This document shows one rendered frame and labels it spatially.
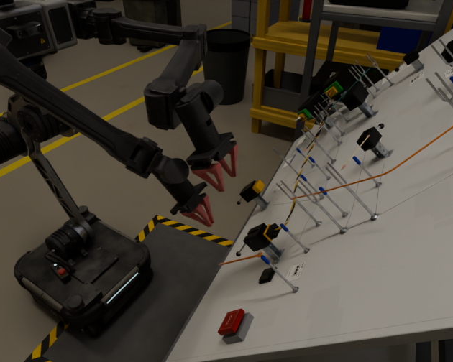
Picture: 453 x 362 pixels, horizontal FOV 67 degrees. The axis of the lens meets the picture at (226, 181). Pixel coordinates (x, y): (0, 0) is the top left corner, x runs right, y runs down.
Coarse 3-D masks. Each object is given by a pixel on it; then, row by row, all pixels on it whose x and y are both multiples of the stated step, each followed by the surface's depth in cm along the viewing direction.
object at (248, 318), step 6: (246, 318) 69; (252, 318) 70; (240, 324) 69; (246, 324) 69; (240, 330) 67; (246, 330) 68; (228, 336) 69; (234, 336) 67; (240, 336) 67; (228, 342) 70; (234, 342) 69
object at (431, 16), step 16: (320, 0) 135; (416, 0) 147; (432, 0) 147; (448, 0) 118; (320, 16) 138; (336, 16) 136; (352, 16) 133; (384, 16) 132; (400, 16) 130; (416, 16) 127; (432, 16) 125; (448, 16) 121; (336, 32) 189; (432, 32) 127; (304, 80) 156; (304, 96) 160
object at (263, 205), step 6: (246, 186) 123; (252, 186) 119; (240, 192) 122; (246, 192) 120; (252, 192) 119; (240, 198) 126; (246, 198) 122; (252, 198) 120; (258, 198) 121; (258, 204) 122; (264, 204) 121
